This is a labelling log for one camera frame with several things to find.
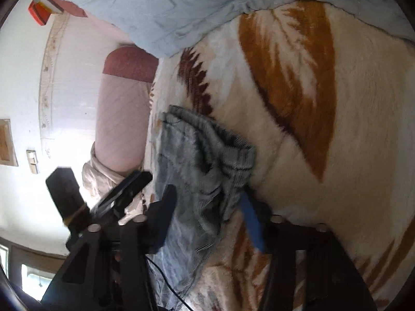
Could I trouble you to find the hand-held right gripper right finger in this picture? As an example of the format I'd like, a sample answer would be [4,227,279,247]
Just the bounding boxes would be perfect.
[239,194,378,311]

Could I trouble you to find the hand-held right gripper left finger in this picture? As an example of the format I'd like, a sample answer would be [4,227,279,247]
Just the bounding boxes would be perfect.
[42,185,177,311]

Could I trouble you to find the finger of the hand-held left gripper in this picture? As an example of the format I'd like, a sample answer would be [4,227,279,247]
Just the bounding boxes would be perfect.
[45,167,92,227]
[94,170,153,222]

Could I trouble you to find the grey-blue denim pants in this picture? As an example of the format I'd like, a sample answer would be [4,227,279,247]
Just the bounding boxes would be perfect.
[150,104,257,310]

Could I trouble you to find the white floral pillow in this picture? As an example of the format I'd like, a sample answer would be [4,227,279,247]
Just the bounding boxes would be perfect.
[81,141,153,226]

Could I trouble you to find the pink bolster cushion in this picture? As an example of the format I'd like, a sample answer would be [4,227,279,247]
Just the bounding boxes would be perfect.
[95,46,159,174]

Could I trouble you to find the leaf printed fleece blanket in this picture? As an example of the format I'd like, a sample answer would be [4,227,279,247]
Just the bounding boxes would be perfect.
[143,0,415,311]

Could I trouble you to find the red flat box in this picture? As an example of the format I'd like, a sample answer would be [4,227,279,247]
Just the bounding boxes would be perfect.
[28,1,51,27]

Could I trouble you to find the light blue quilted pillow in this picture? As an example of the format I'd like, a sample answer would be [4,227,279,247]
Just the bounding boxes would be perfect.
[58,0,415,59]

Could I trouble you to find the white and yellow box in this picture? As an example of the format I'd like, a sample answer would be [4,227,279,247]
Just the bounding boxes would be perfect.
[38,0,63,14]

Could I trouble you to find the black cable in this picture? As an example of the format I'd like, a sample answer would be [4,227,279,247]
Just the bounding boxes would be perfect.
[145,255,192,311]

